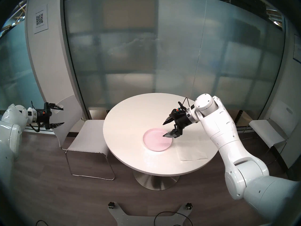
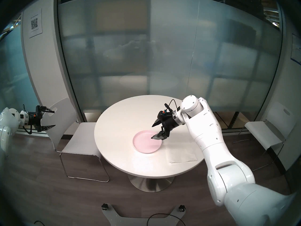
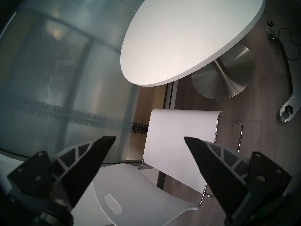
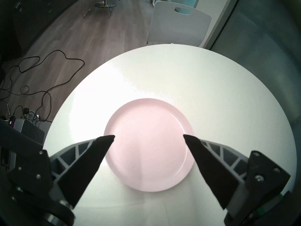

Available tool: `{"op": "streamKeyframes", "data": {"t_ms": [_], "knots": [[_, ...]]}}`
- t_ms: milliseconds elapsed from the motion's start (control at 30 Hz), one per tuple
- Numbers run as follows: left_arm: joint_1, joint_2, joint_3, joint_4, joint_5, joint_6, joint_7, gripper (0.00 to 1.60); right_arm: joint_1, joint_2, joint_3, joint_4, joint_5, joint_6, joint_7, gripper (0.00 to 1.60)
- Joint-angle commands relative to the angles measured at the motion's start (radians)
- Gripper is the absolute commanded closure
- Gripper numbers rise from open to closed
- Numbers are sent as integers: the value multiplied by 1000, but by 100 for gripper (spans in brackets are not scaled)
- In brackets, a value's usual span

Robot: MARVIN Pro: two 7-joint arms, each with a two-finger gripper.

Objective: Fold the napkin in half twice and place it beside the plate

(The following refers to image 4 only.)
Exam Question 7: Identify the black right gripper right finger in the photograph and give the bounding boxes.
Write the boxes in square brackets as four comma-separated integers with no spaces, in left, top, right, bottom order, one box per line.
[183,134,291,219]

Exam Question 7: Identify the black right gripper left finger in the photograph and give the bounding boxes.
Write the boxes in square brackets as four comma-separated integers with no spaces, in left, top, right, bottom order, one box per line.
[9,135,115,208]

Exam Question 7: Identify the pink round plate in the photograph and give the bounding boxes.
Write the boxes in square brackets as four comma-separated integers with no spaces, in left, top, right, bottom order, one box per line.
[104,98,195,192]

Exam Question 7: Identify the white paper napkin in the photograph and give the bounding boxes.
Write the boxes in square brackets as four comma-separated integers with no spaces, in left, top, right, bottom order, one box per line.
[73,175,226,226]

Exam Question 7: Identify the silver electronics box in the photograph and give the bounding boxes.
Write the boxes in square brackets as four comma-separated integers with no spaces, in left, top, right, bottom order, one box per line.
[13,118,52,146]

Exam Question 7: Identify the dark kitchen counter cabinets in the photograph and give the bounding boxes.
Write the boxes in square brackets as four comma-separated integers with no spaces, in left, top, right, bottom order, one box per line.
[0,0,83,54]

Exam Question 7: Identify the black floor cable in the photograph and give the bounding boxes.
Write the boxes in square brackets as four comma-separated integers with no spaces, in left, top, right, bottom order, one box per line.
[0,50,85,123]

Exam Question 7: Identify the white chair with oval handle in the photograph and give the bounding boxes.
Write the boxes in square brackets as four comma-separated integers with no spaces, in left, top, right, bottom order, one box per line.
[146,1,212,48]

